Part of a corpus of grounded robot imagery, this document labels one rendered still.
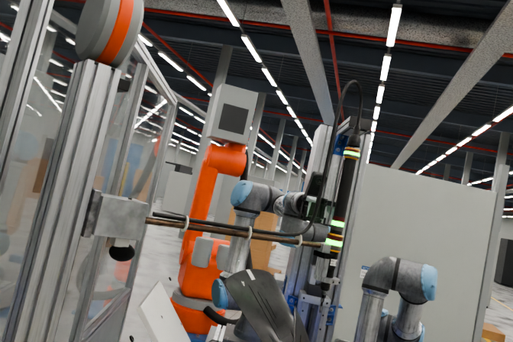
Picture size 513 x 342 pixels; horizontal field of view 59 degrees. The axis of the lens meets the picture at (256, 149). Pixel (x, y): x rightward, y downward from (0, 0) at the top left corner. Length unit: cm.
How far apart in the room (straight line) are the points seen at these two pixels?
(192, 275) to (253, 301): 390
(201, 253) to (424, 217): 258
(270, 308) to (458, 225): 232
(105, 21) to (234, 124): 439
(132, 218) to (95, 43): 32
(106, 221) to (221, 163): 438
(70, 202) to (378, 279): 117
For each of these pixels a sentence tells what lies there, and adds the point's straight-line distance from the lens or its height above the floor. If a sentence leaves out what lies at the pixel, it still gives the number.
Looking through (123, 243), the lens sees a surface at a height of 149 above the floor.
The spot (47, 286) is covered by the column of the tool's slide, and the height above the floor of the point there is 142.
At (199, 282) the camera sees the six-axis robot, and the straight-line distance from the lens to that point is 514.
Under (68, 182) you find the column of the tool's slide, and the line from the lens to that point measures 82.
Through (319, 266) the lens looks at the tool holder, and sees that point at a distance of 125.
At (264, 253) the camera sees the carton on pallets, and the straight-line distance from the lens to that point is 930.
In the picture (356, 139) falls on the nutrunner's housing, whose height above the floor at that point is 184.
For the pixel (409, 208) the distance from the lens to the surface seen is 326.
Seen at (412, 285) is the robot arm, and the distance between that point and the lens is 170.
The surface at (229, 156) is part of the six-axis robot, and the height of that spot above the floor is 199.
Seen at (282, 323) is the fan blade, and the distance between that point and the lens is 126.
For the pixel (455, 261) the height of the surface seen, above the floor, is 148.
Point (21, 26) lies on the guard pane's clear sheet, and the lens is 89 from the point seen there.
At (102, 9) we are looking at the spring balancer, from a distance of 82.
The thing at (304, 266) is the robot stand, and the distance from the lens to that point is 216.
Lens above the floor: 164
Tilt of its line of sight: 5 degrees up
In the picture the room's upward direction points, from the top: 12 degrees clockwise
